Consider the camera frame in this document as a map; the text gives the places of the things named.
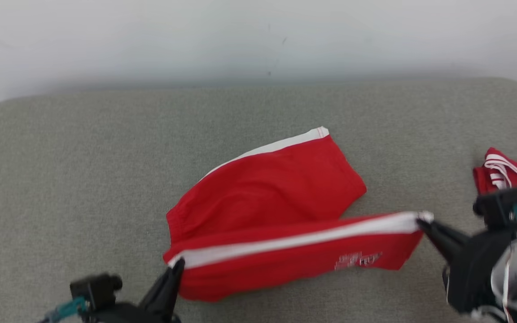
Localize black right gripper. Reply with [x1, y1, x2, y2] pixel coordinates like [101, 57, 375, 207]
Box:
[416, 218, 517, 314]

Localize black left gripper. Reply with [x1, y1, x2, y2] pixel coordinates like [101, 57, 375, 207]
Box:
[81, 258, 186, 323]

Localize red basketball jersey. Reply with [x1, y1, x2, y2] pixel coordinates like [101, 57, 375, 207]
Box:
[472, 147, 517, 234]

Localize red shorts with white stripe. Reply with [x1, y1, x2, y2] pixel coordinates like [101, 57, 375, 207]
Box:
[162, 126, 434, 302]

